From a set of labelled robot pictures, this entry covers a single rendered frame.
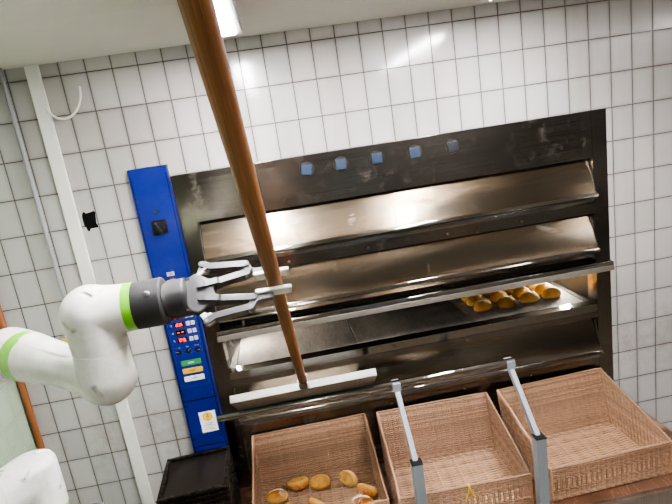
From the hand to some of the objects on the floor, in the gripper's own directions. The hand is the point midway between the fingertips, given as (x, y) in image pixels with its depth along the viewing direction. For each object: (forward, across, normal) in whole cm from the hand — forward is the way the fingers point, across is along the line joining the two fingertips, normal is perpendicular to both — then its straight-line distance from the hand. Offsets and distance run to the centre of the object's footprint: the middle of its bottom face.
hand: (273, 282), depth 101 cm
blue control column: (-45, +14, -292) cm, 295 cm away
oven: (+52, +14, -292) cm, 296 cm away
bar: (+30, +103, -178) cm, 208 cm away
